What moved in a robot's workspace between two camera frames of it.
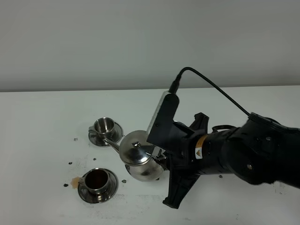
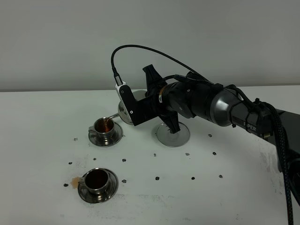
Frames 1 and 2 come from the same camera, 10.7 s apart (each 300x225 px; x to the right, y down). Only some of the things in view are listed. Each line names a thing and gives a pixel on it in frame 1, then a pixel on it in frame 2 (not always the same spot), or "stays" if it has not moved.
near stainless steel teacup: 97,182 stays
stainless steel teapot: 137,154 -> 123,113
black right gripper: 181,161 -> 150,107
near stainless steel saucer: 90,196 stays
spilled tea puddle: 74,182 stays
